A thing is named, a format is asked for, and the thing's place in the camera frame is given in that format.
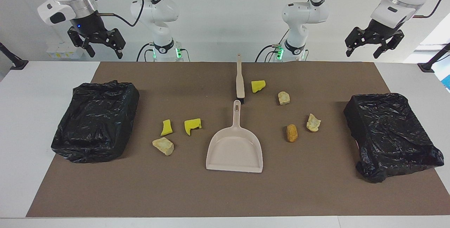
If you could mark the white cardboard boxes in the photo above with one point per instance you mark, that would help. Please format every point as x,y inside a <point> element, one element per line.
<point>65,51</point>

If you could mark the pale cream bread piece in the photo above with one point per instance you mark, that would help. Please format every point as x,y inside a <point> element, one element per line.
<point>313,124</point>

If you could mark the blue object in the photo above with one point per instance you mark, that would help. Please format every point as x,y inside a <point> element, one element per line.
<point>447,82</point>

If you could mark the brown round bread roll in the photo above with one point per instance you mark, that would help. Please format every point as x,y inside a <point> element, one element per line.
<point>291,133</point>

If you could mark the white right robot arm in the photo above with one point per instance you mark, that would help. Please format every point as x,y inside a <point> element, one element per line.
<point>158,10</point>

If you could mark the curved yellow sponge piece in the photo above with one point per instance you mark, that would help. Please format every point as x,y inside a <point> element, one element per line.
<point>166,128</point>

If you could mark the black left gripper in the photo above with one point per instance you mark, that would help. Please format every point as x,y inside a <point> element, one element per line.
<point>381,29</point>

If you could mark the tan bread piece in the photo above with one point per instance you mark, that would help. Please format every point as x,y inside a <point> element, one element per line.
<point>284,98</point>

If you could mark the beige hand brush black bristles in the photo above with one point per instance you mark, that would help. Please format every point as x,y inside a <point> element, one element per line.
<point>240,80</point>

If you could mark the black clamp stand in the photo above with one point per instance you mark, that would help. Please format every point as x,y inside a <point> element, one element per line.
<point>17,63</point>
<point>427,67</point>

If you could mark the large pale bread chunk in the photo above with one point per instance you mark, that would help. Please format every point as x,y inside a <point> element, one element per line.
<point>164,145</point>

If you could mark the brown table mat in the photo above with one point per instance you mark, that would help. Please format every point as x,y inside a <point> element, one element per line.
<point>225,192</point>

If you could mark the beige plastic dustpan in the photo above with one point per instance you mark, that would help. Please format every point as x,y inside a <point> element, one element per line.
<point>235,150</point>

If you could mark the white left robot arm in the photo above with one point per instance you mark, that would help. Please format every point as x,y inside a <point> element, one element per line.
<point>302,13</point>

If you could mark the yellow sponge chunk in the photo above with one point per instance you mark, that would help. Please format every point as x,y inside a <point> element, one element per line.
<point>257,86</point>

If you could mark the black bag lined bin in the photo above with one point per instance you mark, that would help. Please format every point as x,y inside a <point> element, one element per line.
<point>95,122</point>
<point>390,140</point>

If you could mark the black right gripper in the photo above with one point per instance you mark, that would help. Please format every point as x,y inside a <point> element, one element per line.
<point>88,24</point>

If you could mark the notched yellow sponge piece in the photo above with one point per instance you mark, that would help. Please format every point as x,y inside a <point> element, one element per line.
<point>191,125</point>

